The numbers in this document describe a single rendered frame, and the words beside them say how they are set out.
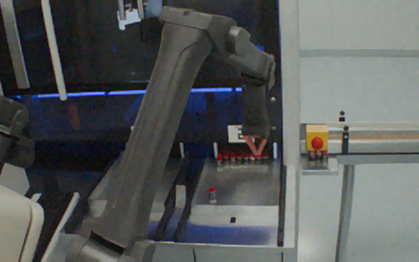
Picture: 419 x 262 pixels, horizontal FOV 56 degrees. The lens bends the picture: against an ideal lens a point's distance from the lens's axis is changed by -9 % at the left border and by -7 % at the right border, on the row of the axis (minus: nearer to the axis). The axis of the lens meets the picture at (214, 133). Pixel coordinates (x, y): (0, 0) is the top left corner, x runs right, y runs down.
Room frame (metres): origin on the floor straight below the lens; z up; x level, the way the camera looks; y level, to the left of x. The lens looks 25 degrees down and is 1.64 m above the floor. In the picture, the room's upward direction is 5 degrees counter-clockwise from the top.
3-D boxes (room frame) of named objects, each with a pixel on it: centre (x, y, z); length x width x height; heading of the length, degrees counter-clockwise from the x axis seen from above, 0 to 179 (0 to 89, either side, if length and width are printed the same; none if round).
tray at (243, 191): (1.20, -0.07, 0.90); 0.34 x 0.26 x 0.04; 169
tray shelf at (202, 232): (1.17, 0.11, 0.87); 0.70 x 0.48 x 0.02; 78
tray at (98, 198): (1.27, 0.26, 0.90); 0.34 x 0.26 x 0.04; 168
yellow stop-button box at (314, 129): (1.27, -0.34, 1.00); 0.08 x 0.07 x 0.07; 168
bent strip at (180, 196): (1.06, 0.13, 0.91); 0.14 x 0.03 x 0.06; 167
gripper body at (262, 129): (1.01, -0.11, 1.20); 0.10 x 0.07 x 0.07; 168
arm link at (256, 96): (1.01, -0.11, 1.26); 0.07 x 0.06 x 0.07; 155
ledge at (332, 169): (1.30, -0.36, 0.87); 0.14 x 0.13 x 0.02; 168
